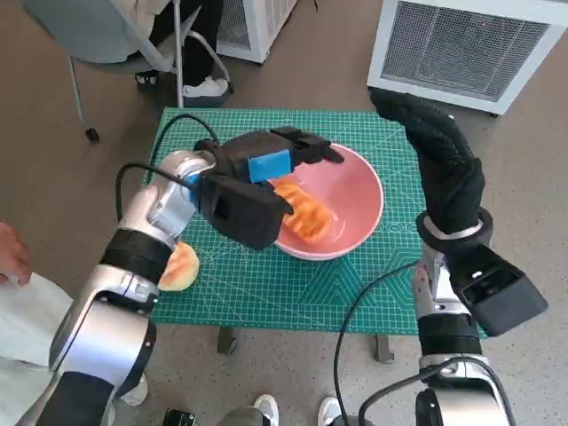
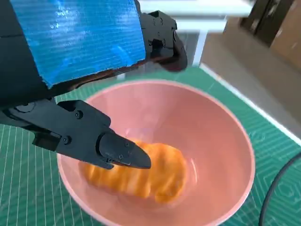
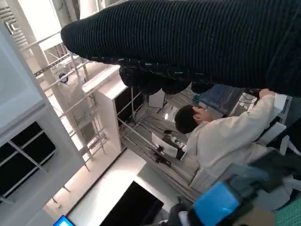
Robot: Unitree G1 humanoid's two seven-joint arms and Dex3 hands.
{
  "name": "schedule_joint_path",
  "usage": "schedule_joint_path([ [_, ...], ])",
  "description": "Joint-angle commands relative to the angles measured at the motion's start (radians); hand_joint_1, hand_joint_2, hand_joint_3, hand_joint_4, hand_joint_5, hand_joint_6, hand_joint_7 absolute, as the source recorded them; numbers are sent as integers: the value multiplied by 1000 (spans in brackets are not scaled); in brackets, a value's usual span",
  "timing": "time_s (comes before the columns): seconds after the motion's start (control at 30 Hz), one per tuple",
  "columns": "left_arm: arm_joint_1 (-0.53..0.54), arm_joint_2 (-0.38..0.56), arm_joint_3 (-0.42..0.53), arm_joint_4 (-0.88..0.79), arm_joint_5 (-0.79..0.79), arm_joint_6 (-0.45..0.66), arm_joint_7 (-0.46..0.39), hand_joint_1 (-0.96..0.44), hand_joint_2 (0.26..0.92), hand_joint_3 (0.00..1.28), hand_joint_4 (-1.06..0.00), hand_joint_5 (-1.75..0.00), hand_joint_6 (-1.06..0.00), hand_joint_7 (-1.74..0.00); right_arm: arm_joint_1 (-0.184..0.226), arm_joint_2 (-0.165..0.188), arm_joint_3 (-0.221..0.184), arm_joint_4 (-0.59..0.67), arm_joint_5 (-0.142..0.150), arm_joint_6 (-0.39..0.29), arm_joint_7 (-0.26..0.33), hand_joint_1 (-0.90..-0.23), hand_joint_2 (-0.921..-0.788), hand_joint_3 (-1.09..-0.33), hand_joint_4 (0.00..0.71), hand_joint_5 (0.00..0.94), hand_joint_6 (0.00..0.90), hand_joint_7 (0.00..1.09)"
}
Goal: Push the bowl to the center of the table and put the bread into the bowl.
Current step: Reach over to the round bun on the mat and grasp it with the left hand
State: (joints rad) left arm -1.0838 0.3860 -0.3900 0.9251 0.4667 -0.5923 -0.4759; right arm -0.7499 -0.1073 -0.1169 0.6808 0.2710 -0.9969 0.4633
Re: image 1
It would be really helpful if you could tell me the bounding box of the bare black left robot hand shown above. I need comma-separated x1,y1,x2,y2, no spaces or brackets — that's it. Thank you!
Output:
194,126,345,184

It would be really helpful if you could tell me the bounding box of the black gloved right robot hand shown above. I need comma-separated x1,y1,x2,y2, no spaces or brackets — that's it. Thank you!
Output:
369,90,485,236

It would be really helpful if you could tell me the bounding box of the long grilled toy bread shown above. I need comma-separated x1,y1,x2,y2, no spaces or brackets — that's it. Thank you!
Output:
270,177,333,243

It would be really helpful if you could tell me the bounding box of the pink bowl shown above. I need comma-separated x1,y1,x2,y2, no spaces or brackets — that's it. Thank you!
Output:
272,142,385,262

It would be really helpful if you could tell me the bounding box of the round toy bread bun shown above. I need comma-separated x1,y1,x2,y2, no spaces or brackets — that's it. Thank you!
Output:
157,241,201,294

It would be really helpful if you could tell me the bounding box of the seated person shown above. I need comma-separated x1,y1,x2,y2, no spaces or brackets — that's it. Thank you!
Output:
132,0,232,107

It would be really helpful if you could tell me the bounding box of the small white mesh cabinet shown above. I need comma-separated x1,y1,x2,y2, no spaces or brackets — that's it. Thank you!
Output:
215,0,298,63

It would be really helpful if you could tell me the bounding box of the large white mesh cabinet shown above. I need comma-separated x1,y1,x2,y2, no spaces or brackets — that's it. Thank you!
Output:
367,0,568,117

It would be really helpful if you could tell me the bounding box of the green cutting mat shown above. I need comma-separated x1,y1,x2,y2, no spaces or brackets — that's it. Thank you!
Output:
142,106,489,339

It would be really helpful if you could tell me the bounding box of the grey chair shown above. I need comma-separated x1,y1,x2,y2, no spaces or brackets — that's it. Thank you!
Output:
21,0,235,143

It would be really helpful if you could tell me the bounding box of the white shoe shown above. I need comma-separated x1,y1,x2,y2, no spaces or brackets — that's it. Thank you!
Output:
252,393,280,426
319,396,343,426

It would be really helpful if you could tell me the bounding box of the black shiny device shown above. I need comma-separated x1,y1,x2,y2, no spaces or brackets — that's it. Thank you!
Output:
162,408,196,426

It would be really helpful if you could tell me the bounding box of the person in white clothing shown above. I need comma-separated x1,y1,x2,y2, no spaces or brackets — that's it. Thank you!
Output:
0,221,150,426

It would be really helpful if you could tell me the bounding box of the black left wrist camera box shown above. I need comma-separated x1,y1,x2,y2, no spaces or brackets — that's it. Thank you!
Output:
197,175,295,251

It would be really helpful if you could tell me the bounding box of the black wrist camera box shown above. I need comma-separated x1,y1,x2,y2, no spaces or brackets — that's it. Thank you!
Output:
197,175,295,251
456,245,549,337

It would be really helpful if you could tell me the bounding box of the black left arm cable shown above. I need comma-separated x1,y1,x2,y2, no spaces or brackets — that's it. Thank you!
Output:
114,162,196,221
149,113,219,168

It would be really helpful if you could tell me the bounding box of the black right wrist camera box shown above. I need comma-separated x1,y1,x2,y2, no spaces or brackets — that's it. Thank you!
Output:
456,245,549,337

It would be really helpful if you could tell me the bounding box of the long black robot cable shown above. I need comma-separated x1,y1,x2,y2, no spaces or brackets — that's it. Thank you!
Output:
333,260,421,426

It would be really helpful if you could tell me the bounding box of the looped black robot cable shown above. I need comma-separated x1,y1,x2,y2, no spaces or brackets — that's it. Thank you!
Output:
357,358,471,426

